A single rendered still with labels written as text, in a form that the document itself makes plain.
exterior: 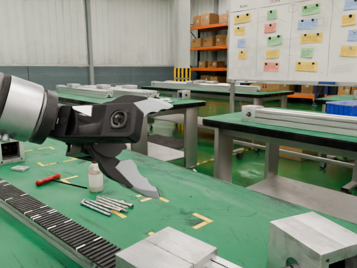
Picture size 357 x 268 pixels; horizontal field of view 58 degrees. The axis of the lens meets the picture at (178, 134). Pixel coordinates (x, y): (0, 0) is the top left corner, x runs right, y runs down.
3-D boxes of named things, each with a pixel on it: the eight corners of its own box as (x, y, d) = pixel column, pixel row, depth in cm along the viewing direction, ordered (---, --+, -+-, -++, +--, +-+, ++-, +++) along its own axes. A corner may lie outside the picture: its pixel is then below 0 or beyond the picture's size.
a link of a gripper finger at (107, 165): (140, 173, 49) (104, 128, 46) (146, 172, 47) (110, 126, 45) (120, 195, 46) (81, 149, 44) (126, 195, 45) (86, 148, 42)
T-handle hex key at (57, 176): (34, 186, 91) (34, 180, 91) (58, 177, 98) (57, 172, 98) (75, 196, 84) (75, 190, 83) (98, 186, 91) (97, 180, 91)
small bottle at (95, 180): (102, 187, 90) (100, 146, 88) (104, 192, 87) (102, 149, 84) (88, 189, 89) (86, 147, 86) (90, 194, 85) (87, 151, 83)
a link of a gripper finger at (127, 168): (143, 195, 53) (109, 153, 51) (164, 197, 49) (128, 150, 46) (132, 210, 52) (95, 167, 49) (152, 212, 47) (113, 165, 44)
